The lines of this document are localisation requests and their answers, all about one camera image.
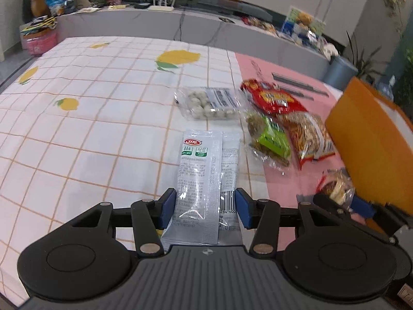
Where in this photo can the hanging green vine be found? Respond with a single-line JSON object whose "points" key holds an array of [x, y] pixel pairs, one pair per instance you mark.
{"points": [[392, 6]]}

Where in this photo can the white marble tv bench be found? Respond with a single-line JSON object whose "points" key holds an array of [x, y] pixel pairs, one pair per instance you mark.
{"points": [[135, 24]]}

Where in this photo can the blue snack bag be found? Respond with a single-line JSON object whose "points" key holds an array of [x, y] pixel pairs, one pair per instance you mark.
{"points": [[55, 5]]}

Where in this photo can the black set-top box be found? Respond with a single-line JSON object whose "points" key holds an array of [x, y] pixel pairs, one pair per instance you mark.
{"points": [[142, 5]]}

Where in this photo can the brown teddy bear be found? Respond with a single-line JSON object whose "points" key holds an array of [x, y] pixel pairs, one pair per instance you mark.
{"points": [[304, 18]]}

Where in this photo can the pile of yellow black packets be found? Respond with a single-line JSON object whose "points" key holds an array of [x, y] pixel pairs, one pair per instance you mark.
{"points": [[38, 25]]}

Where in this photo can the white sachet packet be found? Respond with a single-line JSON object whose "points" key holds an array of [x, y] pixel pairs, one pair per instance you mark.
{"points": [[196, 174], [230, 168]]}

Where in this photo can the grey blue trash can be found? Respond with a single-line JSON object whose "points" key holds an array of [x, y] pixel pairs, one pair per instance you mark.
{"points": [[338, 74]]}

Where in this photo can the red snack packet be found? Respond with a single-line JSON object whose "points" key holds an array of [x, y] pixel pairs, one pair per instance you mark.
{"points": [[274, 98]]}

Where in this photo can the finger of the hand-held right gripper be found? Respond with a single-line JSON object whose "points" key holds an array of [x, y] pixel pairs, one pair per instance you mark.
{"points": [[363, 208], [329, 201]]}

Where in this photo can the golden vase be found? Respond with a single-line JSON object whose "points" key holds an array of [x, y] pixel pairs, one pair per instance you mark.
{"points": [[41, 3]]}

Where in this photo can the pile of snacks on bench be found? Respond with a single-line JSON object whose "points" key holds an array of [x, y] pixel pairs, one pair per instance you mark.
{"points": [[259, 25]]}

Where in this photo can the clear packet of white balls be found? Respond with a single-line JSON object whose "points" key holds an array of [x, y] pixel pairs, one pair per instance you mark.
{"points": [[200, 103]]}

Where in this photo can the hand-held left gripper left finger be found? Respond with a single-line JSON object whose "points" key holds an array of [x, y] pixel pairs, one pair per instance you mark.
{"points": [[167, 208]]}

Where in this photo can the white router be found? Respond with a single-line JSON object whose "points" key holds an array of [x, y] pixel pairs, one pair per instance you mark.
{"points": [[161, 6]]}

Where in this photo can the yellow fried strips packet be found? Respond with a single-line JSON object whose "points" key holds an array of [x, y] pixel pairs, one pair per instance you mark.
{"points": [[306, 135]]}

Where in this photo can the small black frame item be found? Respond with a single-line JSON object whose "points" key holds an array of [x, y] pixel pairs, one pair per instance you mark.
{"points": [[226, 19]]}

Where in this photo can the green label nut packet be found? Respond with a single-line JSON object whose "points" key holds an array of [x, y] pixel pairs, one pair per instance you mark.
{"points": [[271, 139]]}

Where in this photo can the checked lemon tablecloth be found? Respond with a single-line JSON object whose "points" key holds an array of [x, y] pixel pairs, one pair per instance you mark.
{"points": [[96, 119]]}

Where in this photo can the orange cardboard box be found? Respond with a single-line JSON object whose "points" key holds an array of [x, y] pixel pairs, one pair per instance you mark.
{"points": [[361, 142]]}

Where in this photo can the pink storage box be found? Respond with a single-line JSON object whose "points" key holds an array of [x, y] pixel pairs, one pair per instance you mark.
{"points": [[40, 43]]}

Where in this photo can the tall leafed potted plant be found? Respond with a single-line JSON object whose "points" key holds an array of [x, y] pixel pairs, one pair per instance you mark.
{"points": [[361, 61]]}

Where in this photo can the small clear pastry packet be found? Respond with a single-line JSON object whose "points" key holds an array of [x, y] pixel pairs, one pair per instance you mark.
{"points": [[335, 185]]}

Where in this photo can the white round device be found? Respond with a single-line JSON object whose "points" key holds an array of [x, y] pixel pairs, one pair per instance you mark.
{"points": [[330, 51]]}

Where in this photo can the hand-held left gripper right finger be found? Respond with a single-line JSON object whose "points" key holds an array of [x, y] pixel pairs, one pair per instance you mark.
{"points": [[246, 208]]}

